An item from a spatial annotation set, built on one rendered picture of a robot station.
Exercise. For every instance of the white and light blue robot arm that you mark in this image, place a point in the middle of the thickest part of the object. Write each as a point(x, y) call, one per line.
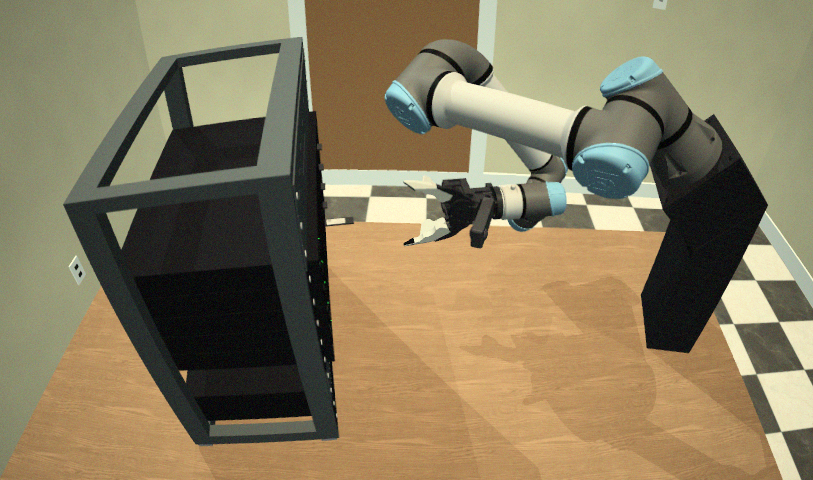
point(608, 150)

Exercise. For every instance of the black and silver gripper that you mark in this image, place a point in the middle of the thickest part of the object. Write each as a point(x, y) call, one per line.
point(460, 206)

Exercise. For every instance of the dark grey server rack frame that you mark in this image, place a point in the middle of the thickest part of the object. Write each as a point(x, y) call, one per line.
point(203, 292)

